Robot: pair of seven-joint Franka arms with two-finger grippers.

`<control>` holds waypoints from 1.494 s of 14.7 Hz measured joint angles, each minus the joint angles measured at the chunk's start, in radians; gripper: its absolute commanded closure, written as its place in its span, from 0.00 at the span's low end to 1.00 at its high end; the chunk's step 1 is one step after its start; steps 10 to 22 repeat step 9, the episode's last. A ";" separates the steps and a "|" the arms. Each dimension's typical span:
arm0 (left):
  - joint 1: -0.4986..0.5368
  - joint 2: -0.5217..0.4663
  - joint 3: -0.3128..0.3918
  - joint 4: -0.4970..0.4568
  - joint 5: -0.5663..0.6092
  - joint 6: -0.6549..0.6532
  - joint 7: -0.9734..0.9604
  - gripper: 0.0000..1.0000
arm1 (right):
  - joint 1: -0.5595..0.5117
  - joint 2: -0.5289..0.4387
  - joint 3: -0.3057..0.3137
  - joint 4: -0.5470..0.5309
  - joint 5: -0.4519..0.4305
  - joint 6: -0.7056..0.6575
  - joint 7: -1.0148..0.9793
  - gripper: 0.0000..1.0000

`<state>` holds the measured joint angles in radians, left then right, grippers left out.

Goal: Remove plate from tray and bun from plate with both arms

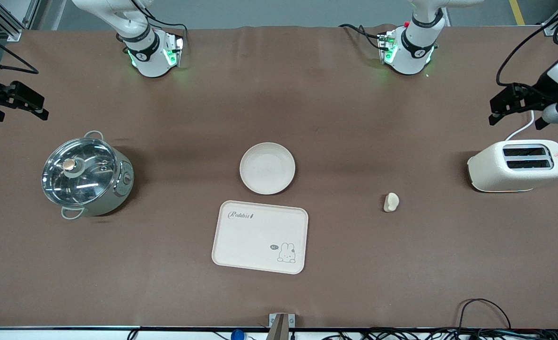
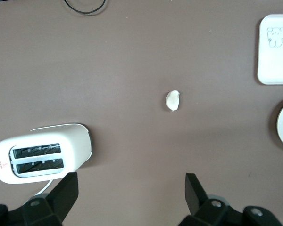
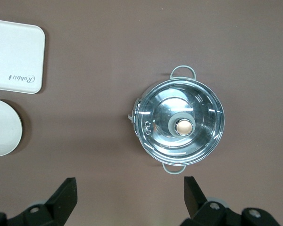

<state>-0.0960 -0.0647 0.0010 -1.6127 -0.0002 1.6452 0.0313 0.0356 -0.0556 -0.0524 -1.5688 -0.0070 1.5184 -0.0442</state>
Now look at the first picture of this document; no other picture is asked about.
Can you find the blue round knob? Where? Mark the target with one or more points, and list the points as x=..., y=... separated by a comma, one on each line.
x=237, y=335

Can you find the grey electric cooking pot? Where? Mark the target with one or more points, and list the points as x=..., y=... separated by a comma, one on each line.
x=118, y=189

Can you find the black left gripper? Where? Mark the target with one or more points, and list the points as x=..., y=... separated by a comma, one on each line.
x=540, y=91

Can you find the small white steamed bun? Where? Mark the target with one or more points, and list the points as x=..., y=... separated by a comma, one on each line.
x=391, y=203

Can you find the grey metal camera bracket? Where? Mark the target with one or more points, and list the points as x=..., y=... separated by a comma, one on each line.
x=281, y=326

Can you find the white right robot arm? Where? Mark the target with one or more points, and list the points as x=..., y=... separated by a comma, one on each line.
x=146, y=52

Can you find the brown table cover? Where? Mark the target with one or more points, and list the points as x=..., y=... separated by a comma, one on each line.
x=354, y=141

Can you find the glass pot lid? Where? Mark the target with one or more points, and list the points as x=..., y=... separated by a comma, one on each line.
x=78, y=172

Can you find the beige rabbit print tray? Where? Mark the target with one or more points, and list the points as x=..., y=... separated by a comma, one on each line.
x=250, y=241

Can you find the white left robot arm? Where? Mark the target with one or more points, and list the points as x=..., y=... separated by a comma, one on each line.
x=413, y=47

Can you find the round beige plate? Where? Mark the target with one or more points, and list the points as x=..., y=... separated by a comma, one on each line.
x=267, y=168

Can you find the white two-slot toaster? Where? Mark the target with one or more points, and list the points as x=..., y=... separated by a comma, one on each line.
x=496, y=170

